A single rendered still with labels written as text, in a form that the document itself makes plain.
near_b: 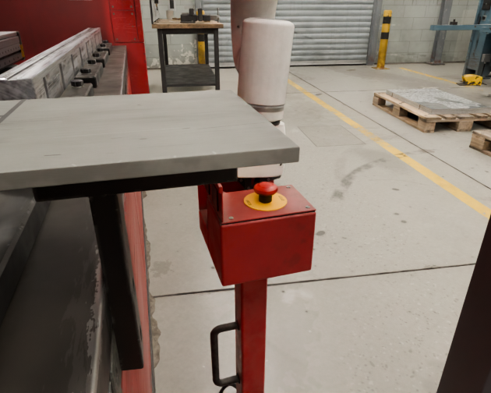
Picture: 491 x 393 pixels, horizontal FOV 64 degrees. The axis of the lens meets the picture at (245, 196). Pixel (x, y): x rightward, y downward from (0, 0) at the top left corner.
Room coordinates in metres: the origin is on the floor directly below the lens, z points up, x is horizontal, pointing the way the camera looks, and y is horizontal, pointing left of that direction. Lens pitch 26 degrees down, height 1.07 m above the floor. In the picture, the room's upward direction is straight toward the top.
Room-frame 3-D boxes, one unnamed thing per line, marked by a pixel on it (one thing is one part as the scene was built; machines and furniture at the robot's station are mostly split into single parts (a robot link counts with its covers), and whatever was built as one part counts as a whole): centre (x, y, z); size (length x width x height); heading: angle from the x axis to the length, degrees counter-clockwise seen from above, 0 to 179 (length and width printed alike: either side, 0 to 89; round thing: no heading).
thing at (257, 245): (0.63, -0.01, 0.75); 0.20 x 0.16 x 0.18; 17
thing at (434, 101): (4.25, -2.00, 0.17); 0.99 x 0.63 x 0.05; 7
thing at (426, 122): (4.25, -2.00, 0.07); 1.20 x 0.80 x 0.14; 7
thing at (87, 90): (0.83, 0.36, 0.89); 0.30 x 0.05 x 0.03; 15
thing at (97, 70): (1.22, 0.46, 0.89); 0.30 x 0.05 x 0.03; 15
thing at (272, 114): (0.69, -0.02, 0.91); 0.09 x 0.08 x 0.03; 107
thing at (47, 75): (1.46, 0.58, 0.92); 1.67 x 0.06 x 0.10; 15
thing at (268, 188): (0.59, -0.03, 0.79); 0.04 x 0.04 x 0.04
